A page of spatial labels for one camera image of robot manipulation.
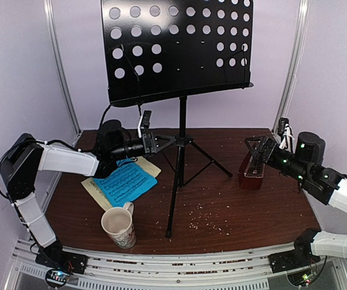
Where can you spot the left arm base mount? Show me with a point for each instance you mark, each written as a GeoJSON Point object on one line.
{"type": "Point", "coordinates": [62, 266]}

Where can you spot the right aluminium corner post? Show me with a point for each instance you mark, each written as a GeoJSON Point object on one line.
{"type": "Point", "coordinates": [295, 60]}

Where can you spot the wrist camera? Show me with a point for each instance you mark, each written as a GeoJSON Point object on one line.
{"type": "Point", "coordinates": [285, 133]}
{"type": "Point", "coordinates": [144, 123]}

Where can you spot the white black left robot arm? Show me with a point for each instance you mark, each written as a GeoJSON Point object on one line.
{"type": "Point", "coordinates": [21, 163]}

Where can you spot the red wooden metronome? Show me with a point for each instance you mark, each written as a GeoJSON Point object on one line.
{"type": "Point", "coordinates": [250, 173]}

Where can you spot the left aluminium corner post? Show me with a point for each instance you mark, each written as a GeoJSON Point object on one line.
{"type": "Point", "coordinates": [51, 23]}

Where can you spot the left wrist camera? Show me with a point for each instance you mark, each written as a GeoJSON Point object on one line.
{"type": "Point", "coordinates": [144, 123]}

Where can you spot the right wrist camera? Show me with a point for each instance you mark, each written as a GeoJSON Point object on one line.
{"type": "Point", "coordinates": [285, 133]}

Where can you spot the yellow sheet music page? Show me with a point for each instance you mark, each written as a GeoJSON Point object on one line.
{"type": "Point", "coordinates": [94, 190]}

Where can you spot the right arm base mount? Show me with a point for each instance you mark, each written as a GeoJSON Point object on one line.
{"type": "Point", "coordinates": [300, 266]}

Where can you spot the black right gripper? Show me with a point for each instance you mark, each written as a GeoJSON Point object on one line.
{"type": "Point", "coordinates": [265, 150]}

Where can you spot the black music stand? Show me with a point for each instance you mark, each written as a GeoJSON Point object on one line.
{"type": "Point", "coordinates": [157, 50]}

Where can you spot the aluminium corner post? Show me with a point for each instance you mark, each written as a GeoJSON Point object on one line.
{"type": "Point", "coordinates": [295, 60]}
{"type": "Point", "coordinates": [51, 23]}

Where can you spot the white ceramic mug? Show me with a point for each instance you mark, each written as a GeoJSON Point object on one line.
{"type": "Point", "coordinates": [117, 222]}

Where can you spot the blue sheet music page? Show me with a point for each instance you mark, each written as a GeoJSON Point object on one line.
{"type": "Point", "coordinates": [125, 184]}

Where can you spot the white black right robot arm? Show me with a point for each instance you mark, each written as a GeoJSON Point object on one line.
{"type": "Point", "coordinates": [325, 184]}

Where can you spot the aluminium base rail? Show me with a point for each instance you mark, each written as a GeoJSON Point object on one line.
{"type": "Point", "coordinates": [245, 269]}

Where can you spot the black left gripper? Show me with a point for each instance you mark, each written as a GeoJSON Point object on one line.
{"type": "Point", "coordinates": [150, 144]}

